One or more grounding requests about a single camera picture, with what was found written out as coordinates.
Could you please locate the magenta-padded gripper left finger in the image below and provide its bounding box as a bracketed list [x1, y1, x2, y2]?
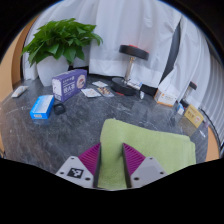
[55, 142, 102, 189]

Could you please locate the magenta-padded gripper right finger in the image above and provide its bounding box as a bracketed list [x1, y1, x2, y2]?
[121, 142, 168, 189]

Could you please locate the green towel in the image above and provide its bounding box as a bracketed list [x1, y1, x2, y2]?
[97, 118, 197, 191]

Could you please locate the small black round object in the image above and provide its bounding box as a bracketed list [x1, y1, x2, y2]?
[53, 102, 66, 116]

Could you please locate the small blue and white box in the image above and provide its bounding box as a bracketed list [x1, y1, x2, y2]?
[175, 103, 185, 116]

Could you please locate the white blister pack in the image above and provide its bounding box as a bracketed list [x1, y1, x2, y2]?
[80, 88, 102, 99]

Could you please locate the blue cardboard box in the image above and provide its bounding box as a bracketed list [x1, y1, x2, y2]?
[29, 94, 55, 120]

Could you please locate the white and orange box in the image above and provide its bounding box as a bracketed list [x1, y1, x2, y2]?
[153, 88, 179, 108]

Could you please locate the yellow cardboard box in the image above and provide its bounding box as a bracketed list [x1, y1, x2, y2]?
[183, 104, 205, 129]

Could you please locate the colourful blister pack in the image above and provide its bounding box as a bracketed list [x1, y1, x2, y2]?
[96, 86, 115, 98]

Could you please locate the white sachet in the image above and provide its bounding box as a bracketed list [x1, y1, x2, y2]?
[92, 80, 109, 88]

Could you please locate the purple cardboard box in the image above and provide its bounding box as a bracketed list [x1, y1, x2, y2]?
[51, 68, 88, 103]

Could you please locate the white booklet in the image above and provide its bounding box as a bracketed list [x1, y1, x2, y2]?
[126, 79, 143, 91]

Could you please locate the black bar stool red seat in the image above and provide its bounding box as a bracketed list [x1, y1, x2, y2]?
[179, 80, 198, 108]
[110, 44, 150, 97]

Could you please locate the white flat packet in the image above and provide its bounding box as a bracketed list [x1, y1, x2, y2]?
[10, 85, 29, 99]

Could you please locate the white curtain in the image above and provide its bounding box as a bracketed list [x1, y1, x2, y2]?
[159, 14, 224, 148]
[22, 0, 183, 89]

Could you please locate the green plant in white pot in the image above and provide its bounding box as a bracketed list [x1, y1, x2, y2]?
[21, 18, 104, 88]

